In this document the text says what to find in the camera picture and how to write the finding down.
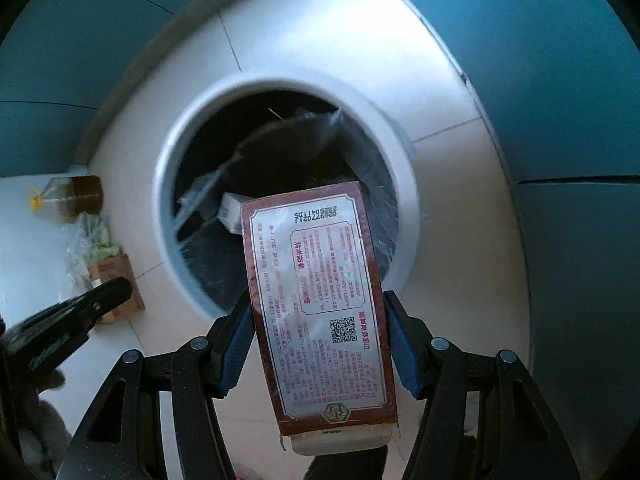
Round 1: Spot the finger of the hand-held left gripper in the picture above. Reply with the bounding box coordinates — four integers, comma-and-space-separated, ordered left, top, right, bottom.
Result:
55, 277, 134, 343

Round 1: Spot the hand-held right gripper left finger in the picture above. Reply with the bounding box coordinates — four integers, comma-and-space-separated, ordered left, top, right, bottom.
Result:
67, 292, 257, 480

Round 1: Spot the brown printed carton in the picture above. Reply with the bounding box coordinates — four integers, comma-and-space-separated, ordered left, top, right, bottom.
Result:
240, 181, 402, 457

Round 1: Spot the white round trash bin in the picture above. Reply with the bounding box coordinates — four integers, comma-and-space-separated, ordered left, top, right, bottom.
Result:
156, 74, 417, 319

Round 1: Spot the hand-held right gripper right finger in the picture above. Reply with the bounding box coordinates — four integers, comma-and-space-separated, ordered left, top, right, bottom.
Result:
382, 290, 583, 480

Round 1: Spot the small white box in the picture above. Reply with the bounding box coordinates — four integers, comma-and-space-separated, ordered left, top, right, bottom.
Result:
218, 192, 247, 235

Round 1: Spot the brown cardboard box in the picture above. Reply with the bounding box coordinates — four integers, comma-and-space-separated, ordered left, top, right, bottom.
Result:
89, 254, 146, 327

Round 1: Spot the teal cabinet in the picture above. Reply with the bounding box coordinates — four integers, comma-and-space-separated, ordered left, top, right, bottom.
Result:
360, 0, 640, 480
0, 0, 238, 178

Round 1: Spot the cooking oil bottle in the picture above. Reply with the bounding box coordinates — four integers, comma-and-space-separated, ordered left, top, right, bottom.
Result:
29, 175, 104, 223

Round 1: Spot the clear plastic bin liner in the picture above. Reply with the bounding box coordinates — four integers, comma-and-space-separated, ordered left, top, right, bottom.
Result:
172, 107, 401, 306

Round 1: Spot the clear bag of vegetables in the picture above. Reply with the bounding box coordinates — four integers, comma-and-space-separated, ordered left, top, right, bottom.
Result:
62, 212, 126, 267

